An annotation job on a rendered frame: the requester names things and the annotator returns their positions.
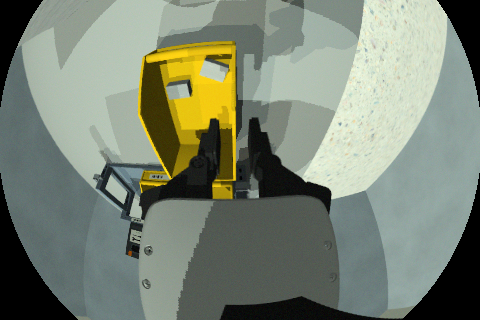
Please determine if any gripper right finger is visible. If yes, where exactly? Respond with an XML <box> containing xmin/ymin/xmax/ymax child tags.
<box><xmin>248</xmin><ymin>118</ymin><xmax>332</xmax><ymax>214</ymax></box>

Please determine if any black case with handle cutout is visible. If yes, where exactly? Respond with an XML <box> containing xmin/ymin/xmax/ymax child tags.
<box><xmin>126</xmin><ymin>222</ymin><xmax>143</xmax><ymax>259</ymax></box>

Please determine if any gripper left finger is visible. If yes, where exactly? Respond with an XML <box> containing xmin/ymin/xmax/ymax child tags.
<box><xmin>140</xmin><ymin>118</ymin><xmax>221</xmax><ymax>219</ymax></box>

